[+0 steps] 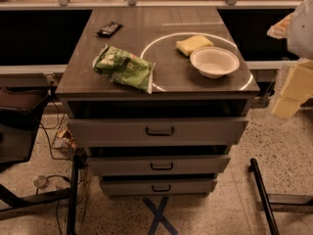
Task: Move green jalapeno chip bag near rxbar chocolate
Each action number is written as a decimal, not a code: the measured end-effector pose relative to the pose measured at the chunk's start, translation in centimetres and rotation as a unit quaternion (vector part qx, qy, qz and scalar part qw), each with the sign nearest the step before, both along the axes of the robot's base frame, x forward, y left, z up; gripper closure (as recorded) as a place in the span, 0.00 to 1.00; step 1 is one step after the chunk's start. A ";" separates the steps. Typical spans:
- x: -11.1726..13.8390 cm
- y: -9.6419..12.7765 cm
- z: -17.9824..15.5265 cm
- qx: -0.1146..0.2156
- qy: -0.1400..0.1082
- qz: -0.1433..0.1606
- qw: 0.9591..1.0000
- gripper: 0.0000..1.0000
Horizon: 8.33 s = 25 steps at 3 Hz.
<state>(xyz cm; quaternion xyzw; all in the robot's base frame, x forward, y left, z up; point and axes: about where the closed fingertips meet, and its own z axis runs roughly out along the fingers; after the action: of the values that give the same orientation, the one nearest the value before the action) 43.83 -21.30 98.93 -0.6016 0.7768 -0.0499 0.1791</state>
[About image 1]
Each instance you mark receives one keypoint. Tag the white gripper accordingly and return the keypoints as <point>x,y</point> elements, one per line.
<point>301,33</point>

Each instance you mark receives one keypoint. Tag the green jalapeno chip bag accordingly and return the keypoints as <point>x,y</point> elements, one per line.
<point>124,68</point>

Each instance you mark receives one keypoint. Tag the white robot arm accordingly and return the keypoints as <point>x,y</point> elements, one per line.
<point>297,29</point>

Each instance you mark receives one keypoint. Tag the black metal leg right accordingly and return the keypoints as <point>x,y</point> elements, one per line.
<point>264,197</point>

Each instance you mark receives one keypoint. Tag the black metal leg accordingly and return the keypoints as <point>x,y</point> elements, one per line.
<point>71,214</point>
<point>264,197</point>

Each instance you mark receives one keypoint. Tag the white paper bowl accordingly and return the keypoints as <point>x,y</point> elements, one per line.
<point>214,62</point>

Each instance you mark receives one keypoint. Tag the middle grey drawer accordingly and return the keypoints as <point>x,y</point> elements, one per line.
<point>167,165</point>

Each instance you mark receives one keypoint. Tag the grey drawer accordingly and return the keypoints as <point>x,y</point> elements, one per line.
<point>152,132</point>
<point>167,165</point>
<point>158,187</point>

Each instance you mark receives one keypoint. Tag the yellow sponge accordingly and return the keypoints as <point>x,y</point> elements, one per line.
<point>189,45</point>

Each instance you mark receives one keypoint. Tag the top grey drawer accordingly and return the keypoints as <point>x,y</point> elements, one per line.
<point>152,132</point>

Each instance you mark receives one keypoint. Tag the grey drawer cabinet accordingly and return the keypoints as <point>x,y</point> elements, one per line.
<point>178,91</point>

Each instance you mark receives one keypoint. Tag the blue tape cross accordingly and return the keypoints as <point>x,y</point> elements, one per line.
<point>159,217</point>

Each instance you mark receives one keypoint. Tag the bottom grey drawer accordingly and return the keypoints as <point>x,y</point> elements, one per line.
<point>158,187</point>

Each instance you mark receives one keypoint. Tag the black metal leg left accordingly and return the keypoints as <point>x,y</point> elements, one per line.
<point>71,214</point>

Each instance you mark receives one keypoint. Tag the white round floor plug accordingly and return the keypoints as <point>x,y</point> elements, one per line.
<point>41,182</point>

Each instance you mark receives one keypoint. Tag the dark chair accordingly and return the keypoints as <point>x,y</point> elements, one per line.
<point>20,115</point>

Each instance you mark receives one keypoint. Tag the wire basket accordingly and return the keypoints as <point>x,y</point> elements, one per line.
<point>63,141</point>

